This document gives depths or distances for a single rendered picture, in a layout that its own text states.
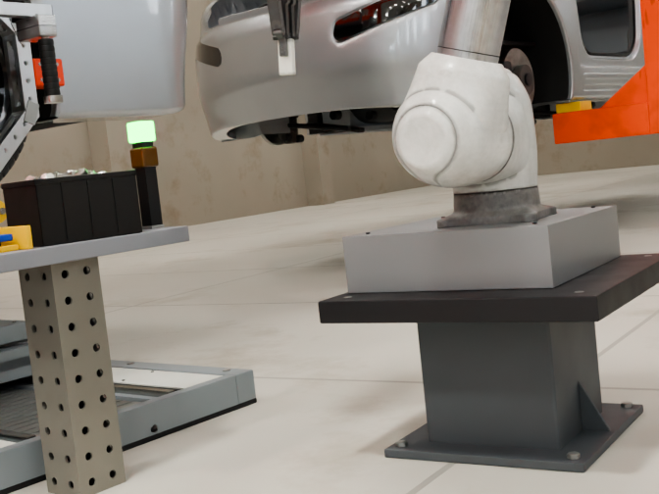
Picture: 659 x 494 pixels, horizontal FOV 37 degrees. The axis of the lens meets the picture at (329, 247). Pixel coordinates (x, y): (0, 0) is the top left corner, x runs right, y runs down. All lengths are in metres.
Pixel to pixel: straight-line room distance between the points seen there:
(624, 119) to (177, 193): 7.41
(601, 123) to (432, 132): 3.79
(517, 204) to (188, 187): 10.29
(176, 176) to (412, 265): 10.12
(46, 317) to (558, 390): 0.89
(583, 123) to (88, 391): 3.90
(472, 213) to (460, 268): 0.12
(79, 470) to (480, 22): 1.02
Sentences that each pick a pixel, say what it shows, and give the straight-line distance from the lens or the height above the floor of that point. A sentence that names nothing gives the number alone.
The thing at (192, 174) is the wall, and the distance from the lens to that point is 12.02.
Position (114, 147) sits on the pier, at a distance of 10.71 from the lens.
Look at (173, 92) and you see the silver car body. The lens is 3.05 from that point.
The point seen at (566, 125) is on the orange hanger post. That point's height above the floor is 0.61.
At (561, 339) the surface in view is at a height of 0.20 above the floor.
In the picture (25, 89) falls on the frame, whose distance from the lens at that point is 2.61.
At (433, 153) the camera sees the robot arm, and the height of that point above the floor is 0.54.
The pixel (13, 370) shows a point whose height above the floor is 0.12.
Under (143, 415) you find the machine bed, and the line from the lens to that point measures 2.12.
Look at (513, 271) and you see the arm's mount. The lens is 1.65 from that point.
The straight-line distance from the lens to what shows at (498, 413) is 1.76.
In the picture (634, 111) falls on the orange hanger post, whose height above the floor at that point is 0.64.
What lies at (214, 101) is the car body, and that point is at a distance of 5.15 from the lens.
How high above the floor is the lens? 0.54
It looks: 5 degrees down
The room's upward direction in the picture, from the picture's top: 6 degrees counter-clockwise
